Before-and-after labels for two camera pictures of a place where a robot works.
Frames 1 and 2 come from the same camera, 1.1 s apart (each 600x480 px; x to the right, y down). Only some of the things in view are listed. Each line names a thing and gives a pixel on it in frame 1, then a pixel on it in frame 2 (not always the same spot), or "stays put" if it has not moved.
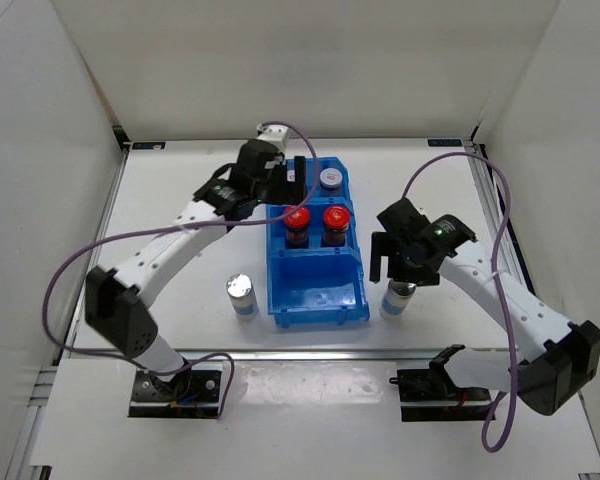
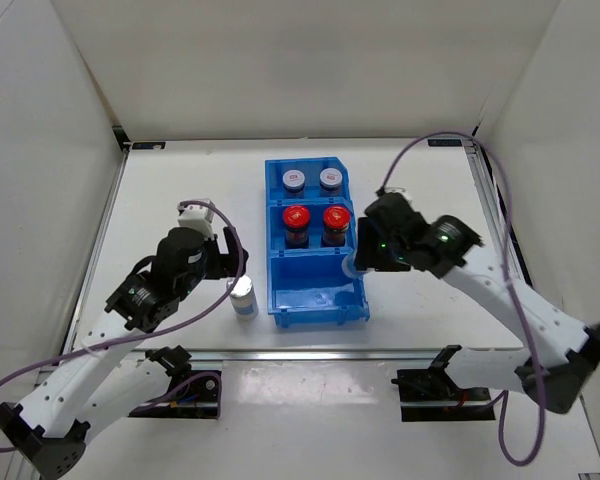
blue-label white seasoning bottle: (240, 290) stays put
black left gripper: (287, 194) -> (222, 261)
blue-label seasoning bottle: (395, 299) -> (349, 267)
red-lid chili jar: (336, 223) stays put
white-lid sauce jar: (330, 180) stays put
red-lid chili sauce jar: (297, 228) stays put
